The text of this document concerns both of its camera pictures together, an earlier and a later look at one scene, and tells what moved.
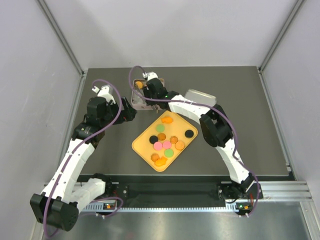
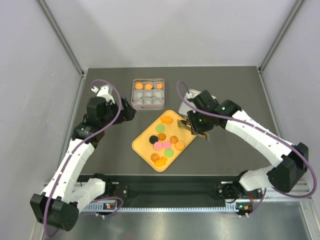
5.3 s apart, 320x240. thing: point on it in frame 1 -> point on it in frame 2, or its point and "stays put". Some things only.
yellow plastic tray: (164, 140) stays put
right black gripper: (146, 91) -> (196, 128)
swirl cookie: (173, 139) stays put
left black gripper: (127, 114) stays put
